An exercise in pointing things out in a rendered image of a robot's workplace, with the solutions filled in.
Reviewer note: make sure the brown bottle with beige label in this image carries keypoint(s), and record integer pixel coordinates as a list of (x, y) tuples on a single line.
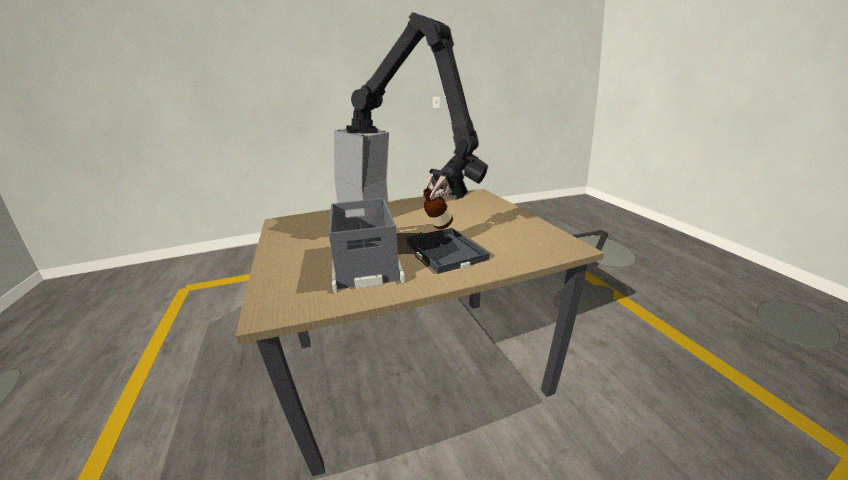
[(437, 210)]

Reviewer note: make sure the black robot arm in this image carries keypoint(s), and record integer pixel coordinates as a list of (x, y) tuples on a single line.
[(461, 122)]

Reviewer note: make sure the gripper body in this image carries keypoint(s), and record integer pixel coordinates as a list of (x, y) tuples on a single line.
[(446, 172)]

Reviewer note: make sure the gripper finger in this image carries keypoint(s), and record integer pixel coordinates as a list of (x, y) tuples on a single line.
[(430, 179), (441, 182)]

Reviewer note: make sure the grey divided crate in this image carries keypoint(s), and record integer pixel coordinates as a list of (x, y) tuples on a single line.
[(354, 252)]

